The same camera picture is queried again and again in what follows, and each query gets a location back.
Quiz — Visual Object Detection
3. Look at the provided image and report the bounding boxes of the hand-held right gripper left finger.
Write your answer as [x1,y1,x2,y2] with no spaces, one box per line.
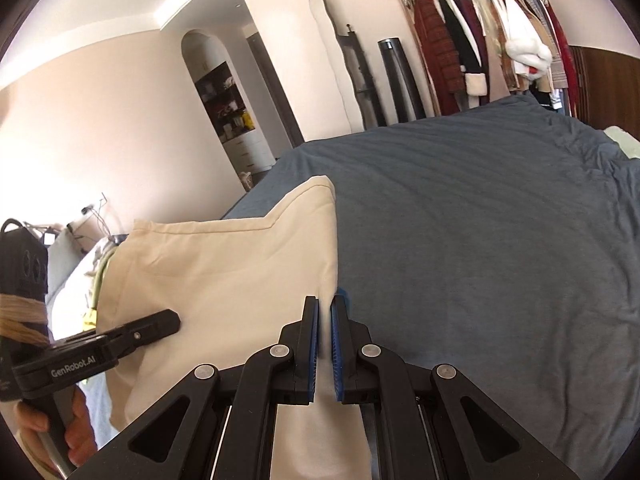
[75,296,321,480]

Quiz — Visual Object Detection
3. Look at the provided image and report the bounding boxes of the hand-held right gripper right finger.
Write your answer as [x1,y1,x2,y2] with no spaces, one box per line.
[330,287,583,480]

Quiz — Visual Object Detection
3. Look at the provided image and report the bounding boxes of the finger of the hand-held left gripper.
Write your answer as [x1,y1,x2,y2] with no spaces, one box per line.
[102,310,182,361]

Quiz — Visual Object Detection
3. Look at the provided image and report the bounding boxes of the cream white pants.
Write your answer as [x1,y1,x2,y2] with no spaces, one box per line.
[97,176,373,480]

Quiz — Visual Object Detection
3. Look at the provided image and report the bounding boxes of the person's left hand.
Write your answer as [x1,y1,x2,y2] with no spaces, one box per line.
[15,385,94,476]

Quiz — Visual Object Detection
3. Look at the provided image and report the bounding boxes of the pale blue sheet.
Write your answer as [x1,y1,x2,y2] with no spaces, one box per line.
[46,234,126,453]

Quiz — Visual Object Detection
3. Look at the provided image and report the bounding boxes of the blue grey duvet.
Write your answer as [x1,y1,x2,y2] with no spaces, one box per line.
[220,95,640,480]

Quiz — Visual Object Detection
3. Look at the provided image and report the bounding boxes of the dark wooden door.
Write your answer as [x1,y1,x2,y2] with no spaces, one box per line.
[246,32,306,150]

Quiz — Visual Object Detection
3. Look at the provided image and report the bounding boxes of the black ladder rack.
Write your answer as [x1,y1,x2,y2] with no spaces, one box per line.
[336,24,388,131]

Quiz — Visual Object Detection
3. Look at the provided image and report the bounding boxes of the black tower fan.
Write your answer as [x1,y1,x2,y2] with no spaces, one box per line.
[377,37,427,122]

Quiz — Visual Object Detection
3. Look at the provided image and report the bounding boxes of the wavy standing mirror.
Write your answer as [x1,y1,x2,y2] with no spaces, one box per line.
[308,0,366,133]

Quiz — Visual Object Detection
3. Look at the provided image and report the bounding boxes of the row of hanging clothes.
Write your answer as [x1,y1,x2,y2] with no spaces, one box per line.
[407,0,581,116]

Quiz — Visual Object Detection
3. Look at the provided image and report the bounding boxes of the white puffer jacket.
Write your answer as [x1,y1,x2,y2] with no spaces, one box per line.
[504,0,553,78]

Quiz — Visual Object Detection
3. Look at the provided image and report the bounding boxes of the light green pillow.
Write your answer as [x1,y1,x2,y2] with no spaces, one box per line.
[602,125,640,158]

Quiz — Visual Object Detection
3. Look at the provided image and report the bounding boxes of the dark wooden headboard panel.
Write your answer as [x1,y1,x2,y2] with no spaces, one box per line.
[567,45,640,133]

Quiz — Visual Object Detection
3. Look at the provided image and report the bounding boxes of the arched wall niche shelf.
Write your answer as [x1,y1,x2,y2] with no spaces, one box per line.
[181,29,277,176]

